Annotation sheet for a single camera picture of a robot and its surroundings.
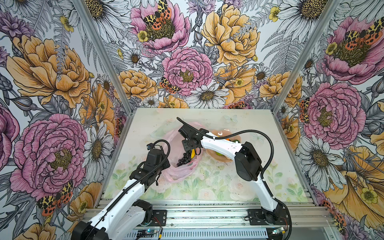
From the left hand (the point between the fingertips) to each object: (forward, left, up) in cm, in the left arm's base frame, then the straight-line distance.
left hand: (165, 163), depth 84 cm
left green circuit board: (-31, +7, -9) cm, 33 cm away
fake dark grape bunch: (+5, -11, -5) cm, 13 cm away
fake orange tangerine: (-3, -30, +27) cm, 41 cm away
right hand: (+11, -14, -3) cm, 18 cm away
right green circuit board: (-31, -56, -8) cm, 65 cm away
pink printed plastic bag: (-6, -6, +1) cm, 8 cm away
